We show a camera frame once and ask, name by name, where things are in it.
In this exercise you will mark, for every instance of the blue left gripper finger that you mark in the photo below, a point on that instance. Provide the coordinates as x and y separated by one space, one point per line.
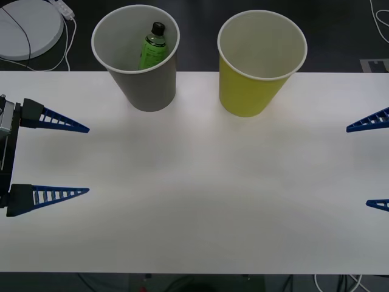
30 114
19 199

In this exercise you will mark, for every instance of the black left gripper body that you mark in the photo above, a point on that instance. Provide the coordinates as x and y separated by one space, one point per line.
9 170

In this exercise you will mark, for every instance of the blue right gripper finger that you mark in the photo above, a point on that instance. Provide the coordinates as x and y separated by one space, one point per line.
383 205
380 117

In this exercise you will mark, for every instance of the green plastic bottle black cap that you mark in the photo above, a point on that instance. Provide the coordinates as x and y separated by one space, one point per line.
153 50

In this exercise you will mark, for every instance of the white round disc base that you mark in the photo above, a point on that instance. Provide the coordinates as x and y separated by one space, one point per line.
42 27

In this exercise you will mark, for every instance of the white power strip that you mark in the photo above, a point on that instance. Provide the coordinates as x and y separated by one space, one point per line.
65 7

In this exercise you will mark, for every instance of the grey plastic bin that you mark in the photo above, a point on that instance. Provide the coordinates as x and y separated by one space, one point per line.
152 91

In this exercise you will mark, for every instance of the yellow-green plastic bin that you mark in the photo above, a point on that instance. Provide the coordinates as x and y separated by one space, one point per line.
243 94

